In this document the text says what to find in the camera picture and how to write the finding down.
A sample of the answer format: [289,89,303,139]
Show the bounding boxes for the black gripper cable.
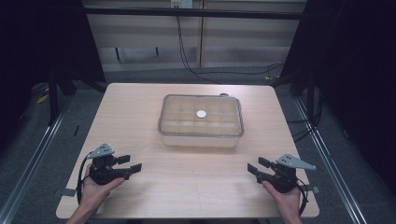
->
[76,151,95,205]
[294,177,310,217]

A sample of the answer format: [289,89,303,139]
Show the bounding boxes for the yellow floor tape piece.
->
[35,93,50,105]

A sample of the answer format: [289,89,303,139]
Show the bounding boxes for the black metal stand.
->
[46,71,78,127]

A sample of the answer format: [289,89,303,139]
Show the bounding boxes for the metal floor rail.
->
[293,96,369,224]
[0,101,74,224]

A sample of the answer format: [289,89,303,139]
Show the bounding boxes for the black curtain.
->
[0,0,106,150]
[270,0,396,197]

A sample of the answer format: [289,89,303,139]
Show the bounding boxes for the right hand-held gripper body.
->
[255,153,318,194]

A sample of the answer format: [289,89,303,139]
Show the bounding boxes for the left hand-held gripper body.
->
[87,143,132,186]

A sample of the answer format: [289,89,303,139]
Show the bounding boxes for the black hanging power cable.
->
[175,15,285,86]

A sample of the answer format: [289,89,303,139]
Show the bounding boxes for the clear plastic compartment box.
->
[157,93,246,148]

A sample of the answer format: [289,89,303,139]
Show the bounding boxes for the person's left hand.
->
[78,164,126,214]

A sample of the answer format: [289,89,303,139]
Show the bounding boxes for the black horizontal bar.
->
[83,7,306,21]

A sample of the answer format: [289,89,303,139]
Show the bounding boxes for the person's right hand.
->
[261,181,303,219]

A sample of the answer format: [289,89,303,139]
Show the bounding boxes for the black floor cables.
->
[286,90,325,144]

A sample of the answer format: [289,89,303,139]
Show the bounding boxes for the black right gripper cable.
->
[294,177,310,217]

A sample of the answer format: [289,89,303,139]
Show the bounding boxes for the white wall power outlet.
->
[170,0,194,9]

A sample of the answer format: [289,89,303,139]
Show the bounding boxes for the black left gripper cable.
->
[76,151,95,205]

